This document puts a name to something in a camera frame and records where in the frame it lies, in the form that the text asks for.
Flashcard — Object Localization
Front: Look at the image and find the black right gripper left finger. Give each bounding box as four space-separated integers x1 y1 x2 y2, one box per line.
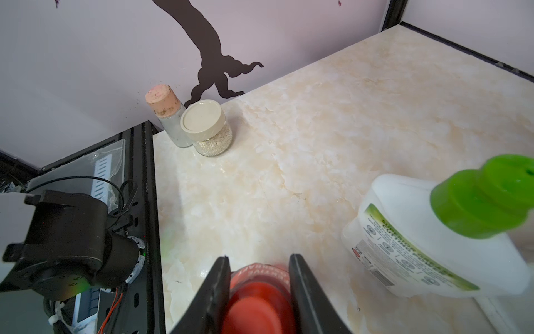
170 256 231 334

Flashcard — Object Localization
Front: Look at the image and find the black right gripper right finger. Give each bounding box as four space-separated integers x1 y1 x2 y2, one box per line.
289 253 351 334

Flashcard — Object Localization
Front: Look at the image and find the dark red soap bottle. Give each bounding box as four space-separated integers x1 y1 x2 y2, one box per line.
221 263 297 334

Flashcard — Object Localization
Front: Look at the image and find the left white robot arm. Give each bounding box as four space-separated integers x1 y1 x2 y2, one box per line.
1 190 146 301

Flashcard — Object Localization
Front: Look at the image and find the white bottle green cap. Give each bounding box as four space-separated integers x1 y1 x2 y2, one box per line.
342 154 533 298

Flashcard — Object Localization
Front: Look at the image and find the glass jar cream lid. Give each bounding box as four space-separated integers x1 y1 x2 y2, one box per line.
180 100 233 157

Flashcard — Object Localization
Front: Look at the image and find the glass bottle cork stopper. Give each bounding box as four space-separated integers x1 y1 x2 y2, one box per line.
145 83 193 148

